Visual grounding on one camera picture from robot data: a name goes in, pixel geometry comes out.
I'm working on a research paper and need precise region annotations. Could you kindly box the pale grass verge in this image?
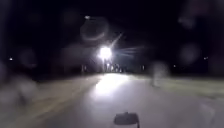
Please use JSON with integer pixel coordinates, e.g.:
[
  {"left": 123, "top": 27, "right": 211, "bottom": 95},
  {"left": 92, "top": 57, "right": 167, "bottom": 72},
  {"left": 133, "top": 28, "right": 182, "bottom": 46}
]
[
  {"left": 0, "top": 74, "right": 105, "bottom": 128},
  {"left": 130, "top": 73, "right": 224, "bottom": 101}
]

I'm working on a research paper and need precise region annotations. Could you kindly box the street lamp on pole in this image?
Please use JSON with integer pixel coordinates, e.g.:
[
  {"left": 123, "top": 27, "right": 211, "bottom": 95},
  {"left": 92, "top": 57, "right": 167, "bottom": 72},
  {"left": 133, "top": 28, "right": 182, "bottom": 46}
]
[{"left": 98, "top": 45, "right": 114, "bottom": 74}]

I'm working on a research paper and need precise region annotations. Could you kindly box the row of street lamps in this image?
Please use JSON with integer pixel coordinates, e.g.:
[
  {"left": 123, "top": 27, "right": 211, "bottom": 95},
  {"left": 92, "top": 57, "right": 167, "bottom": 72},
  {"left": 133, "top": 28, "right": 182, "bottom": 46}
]
[{"left": 107, "top": 62, "right": 128, "bottom": 74}]

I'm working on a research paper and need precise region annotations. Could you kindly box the grey asphalt path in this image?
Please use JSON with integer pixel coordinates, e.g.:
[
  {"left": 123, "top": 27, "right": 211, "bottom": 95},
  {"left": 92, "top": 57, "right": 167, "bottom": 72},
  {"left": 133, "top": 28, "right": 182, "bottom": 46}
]
[{"left": 19, "top": 73, "right": 224, "bottom": 128}]

